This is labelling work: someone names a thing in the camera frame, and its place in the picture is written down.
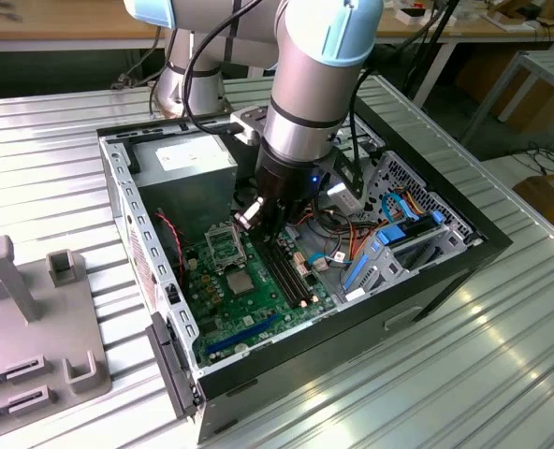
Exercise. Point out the silver topped CPU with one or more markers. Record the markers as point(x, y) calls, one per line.
point(239, 282)

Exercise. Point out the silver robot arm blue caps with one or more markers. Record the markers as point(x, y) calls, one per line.
point(305, 84)

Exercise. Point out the CPU socket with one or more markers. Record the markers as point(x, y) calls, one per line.
point(257, 284)

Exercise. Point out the grey metal drive cage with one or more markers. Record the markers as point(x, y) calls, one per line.
point(374, 174)

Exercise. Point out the RAM slot black clips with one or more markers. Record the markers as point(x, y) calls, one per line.
point(295, 280)
point(284, 280)

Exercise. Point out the RAM slot white clips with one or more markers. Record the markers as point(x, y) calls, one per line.
point(300, 280)
point(289, 280)

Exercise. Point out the grey power supply white label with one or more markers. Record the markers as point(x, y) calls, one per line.
point(183, 196)

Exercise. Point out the blue plastic bay lever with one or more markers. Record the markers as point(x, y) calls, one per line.
point(355, 272)

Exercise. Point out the blue disk carrier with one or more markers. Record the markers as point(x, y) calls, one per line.
point(391, 234)

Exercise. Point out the black case fan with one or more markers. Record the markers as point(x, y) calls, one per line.
point(164, 243)

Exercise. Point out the grey metal disk bay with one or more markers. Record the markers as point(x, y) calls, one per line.
point(380, 271)

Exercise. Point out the green motherboard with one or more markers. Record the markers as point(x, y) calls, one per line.
point(253, 313)

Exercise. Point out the blue expansion slot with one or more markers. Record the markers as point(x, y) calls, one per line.
point(242, 335)

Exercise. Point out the black open PC case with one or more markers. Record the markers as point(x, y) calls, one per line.
point(352, 355)

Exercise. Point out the black slanted pole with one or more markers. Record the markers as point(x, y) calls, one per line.
point(433, 44)

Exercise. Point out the small white box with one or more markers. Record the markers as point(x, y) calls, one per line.
point(433, 19)

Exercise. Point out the brown cardboard box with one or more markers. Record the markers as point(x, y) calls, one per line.
point(483, 79)

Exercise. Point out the long wooden desk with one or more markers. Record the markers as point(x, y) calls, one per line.
point(71, 23)

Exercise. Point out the cardboard box white label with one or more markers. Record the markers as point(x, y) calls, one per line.
point(553, 201)

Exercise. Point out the grey parts rack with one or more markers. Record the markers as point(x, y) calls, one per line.
point(33, 337)

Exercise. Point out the grey metal slat table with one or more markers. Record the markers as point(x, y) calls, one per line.
point(553, 65)

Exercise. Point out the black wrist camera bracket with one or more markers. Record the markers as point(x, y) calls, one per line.
point(352, 173)

